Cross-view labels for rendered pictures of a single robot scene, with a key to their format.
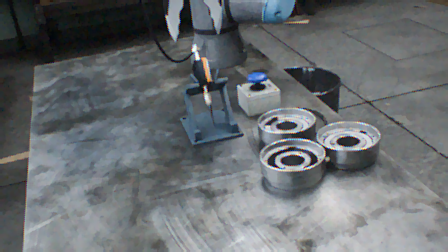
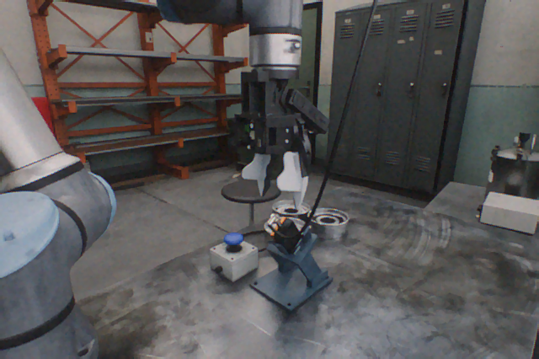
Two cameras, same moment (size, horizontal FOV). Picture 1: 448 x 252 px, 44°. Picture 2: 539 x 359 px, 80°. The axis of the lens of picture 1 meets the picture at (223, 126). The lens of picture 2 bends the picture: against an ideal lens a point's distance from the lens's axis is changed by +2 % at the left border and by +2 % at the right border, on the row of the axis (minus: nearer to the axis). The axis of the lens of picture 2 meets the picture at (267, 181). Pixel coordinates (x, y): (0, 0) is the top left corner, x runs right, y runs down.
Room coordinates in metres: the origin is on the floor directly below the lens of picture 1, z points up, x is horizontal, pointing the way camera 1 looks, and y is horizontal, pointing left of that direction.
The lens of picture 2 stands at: (1.31, 0.44, 1.17)
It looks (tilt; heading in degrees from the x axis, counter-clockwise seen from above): 17 degrees down; 237
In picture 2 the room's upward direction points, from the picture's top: straight up
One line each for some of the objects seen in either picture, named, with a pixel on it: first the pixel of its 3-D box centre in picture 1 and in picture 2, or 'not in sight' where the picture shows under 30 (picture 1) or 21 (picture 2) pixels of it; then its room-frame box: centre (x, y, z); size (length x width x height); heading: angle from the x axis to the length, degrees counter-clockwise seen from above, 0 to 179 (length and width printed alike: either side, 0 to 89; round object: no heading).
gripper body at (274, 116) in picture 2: not in sight; (270, 112); (1.04, 0.03, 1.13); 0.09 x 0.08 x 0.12; 11
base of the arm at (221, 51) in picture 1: (217, 41); (29, 338); (1.39, -0.01, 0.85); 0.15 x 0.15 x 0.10
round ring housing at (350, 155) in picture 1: (348, 145); (290, 213); (0.81, -0.21, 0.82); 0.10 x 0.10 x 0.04
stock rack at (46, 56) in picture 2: not in sight; (163, 90); (0.15, -3.66, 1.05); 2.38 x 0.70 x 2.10; 13
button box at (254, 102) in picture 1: (258, 95); (232, 258); (1.06, -0.08, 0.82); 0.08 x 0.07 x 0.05; 13
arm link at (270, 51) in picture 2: not in sight; (276, 55); (1.03, 0.04, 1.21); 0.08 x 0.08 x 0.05
